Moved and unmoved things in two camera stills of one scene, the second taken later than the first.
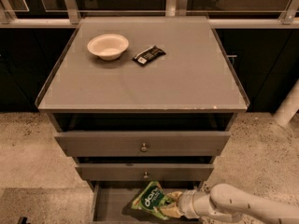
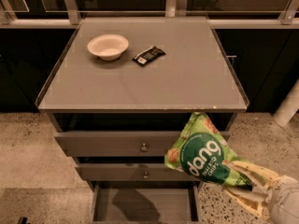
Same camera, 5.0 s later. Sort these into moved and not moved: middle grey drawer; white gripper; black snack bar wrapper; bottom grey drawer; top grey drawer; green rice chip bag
Moved: white gripper; green rice chip bag
Not moved: black snack bar wrapper; middle grey drawer; bottom grey drawer; top grey drawer
